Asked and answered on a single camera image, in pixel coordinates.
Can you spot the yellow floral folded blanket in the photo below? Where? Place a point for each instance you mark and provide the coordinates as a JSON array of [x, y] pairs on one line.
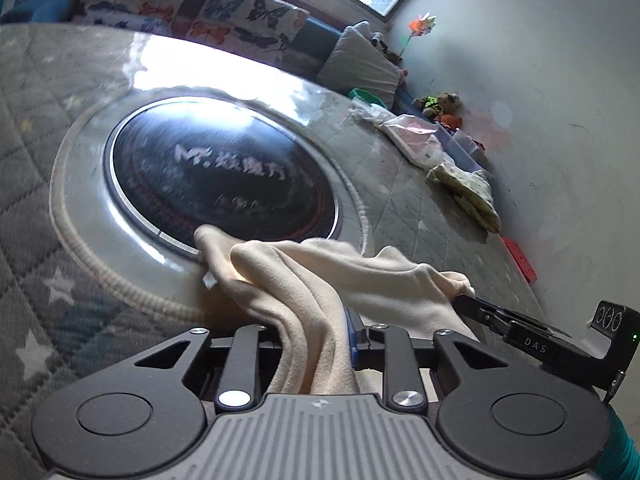
[[475, 195]]

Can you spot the blue sofa bench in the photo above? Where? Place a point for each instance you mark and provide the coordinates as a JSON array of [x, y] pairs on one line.
[[50, 2]]

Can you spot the small butterfly print cushion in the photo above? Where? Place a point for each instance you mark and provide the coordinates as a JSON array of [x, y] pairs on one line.
[[130, 0]]

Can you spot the red plastic stool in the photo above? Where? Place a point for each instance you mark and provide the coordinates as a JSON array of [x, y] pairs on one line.
[[522, 260]]

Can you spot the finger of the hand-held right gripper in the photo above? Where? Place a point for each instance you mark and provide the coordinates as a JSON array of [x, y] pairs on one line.
[[492, 325], [472, 303]]

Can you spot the grey star quilted table cover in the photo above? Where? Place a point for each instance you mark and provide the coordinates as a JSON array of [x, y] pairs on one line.
[[30, 210]]

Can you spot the colourful pinwheel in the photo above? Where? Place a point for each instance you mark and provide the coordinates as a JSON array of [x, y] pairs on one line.
[[419, 25]]

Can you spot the clear plastic storage box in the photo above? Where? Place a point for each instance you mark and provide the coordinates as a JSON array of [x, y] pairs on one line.
[[465, 150]]

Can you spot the pink white plastic package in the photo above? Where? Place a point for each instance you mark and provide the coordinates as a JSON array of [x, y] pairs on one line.
[[415, 142]]

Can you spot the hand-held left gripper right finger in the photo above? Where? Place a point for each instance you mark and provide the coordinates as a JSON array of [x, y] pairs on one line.
[[356, 340]]

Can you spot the crumpled white plastic bag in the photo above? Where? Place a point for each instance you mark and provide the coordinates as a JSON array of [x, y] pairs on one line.
[[370, 112]]

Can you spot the brown teddy bear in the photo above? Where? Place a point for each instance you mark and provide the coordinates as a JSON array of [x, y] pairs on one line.
[[440, 104]]

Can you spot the round black induction cooktop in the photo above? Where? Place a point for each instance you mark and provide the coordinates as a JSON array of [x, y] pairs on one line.
[[215, 175]]

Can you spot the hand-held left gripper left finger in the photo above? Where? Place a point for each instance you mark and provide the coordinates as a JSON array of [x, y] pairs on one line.
[[245, 355]]

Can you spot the grey pillow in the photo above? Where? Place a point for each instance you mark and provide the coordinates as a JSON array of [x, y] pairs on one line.
[[360, 67]]

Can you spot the large butterfly print cushion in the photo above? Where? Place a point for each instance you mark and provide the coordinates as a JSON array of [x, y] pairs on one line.
[[250, 15]]

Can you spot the person's right forearm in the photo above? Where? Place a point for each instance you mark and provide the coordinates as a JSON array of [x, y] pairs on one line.
[[627, 445]]

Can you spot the orange plush toy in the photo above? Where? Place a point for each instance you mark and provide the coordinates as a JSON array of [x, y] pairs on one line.
[[451, 120]]

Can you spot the white black plush toy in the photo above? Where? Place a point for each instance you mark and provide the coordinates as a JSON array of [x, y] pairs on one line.
[[382, 47]]

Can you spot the cream garment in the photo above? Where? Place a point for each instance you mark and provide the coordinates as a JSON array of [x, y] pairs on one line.
[[325, 280]]

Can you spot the green bowl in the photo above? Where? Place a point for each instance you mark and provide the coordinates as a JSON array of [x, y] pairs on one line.
[[362, 94]]

